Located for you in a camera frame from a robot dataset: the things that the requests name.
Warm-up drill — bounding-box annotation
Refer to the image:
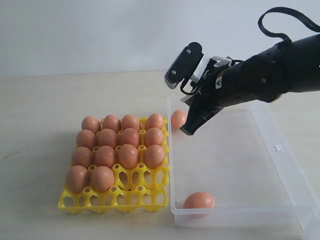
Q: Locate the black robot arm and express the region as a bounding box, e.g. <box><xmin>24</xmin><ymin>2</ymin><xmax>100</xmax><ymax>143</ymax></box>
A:
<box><xmin>180</xmin><ymin>34</ymin><xmax>320</xmax><ymax>136</ymax></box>

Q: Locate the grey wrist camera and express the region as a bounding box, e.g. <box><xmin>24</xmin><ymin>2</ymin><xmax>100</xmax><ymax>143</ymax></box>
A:
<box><xmin>164</xmin><ymin>42</ymin><xmax>204</xmax><ymax>90</ymax></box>

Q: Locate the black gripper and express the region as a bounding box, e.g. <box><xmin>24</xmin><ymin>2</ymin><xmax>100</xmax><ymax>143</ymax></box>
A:
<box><xmin>179</xmin><ymin>62</ymin><xmax>263</xmax><ymax>136</ymax></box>

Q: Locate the black cable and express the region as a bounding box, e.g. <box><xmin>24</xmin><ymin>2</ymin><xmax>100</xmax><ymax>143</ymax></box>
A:
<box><xmin>178</xmin><ymin>7</ymin><xmax>320</xmax><ymax>96</ymax></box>

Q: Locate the yellow plastic egg tray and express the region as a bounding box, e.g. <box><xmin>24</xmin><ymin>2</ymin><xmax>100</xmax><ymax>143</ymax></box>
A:
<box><xmin>58</xmin><ymin>117</ymin><xmax>171</xmax><ymax>214</ymax></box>

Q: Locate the brown egg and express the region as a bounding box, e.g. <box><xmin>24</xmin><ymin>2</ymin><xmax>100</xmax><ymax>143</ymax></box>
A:
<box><xmin>81</xmin><ymin>116</ymin><xmax>102</xmax><ymax>134</ymax></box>
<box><xmin>120</xmin><ymin>128</ymin><xmax>140</xmax><ymax>148</ymax></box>
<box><xmin>75</xmin><ymin>129</ymin><xmax>98</xmax><ymax>150</ymax></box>
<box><xmin>144</xmin><ymin>127</ymin><xmax>164</xmax><ymax>147</ymax></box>
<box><xmin>145</xmin><ymin>113</ymin><xmax>165</xmax><ymax>131</ymax></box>
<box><xmin>97</xmin><ymin>128</ymin><xmax>119</xmax><ymax>149</ymax></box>
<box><xmin>171</xmin><ymin>109</ymin><xmax>187</xmax><ymax>129</ymax></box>
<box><xmin>65</xmin><ymin>165</ymin><xmax>90</xmax><ymax>193</ymax></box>
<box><xmin>118</xmin><ymin>144</ymin><xmax>139</xmax><ymax>169</ymax></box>
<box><xmin>143</xmin><ymin>144</ymin><xmax>165</xmax><ymax>169</ymax></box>
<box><xmin>102</xmin><ymin>114</ymin><xmax>122</xmax><ymax>133</ymax></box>
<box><xmin>90</xmin><ymin>166</ymin><xmax>115</xmax><ymax>192</ymax></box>
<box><xmin>94</xmin><ymin>145</ymin><xmax>117</xmax><ymax>168</ymax></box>
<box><xmin>182</xmin><ymin>191</ymin><xmax>216</xmax><ymax>209</ymax></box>
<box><xmin>71</xmin><ymin>146</ymin><xmax>94</xmax><ymax>168</ymax></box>
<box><xmin>121</xmin><ymin>114</ymin><xmax>141</xmax><ymax>131</ymax></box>

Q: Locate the clear plastic bin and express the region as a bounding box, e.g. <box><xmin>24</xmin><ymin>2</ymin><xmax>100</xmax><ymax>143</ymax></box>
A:
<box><xmin>169</xmin><ymin>101</ymin><xmax>320</xmax><ymax>240</ymax></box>

